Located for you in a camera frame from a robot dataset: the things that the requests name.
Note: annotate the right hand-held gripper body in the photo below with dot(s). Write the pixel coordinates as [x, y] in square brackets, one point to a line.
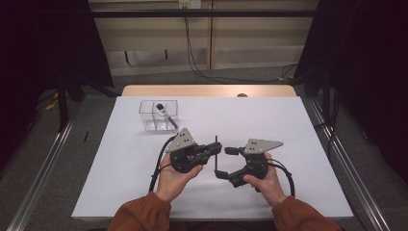
[256, 160]

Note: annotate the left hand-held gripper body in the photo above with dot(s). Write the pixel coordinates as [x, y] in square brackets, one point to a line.
[183, 157]

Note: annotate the thin black eyeliner brush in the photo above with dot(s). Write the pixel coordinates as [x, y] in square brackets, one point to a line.
[216, 163]

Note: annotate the black makeup brush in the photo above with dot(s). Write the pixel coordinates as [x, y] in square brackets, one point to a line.
[166, 115]

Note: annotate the clear plastic organizer box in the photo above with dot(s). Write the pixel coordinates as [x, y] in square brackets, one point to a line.
[146, 123]

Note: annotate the person's left hand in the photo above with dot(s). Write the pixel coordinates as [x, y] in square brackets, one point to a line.
[174, 184]

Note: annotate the person's right hand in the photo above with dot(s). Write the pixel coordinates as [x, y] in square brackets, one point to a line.
[269, 189]

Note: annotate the white table mat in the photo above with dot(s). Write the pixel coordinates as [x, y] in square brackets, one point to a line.
[256, 112]

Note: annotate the brown table grommet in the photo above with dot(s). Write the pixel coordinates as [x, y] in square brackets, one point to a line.
[242, 95]

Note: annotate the black metal stand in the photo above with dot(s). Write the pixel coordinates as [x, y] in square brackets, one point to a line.
[62, 106]

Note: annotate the black metal crossbar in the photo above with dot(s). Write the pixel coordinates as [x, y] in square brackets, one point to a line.
[205, 13]

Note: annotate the aluminium floor rail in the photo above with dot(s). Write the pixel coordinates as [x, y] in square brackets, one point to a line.
[48, 166]
[352, 166]

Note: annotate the white wall outlet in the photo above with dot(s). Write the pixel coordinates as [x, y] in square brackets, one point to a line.
[190, 3]

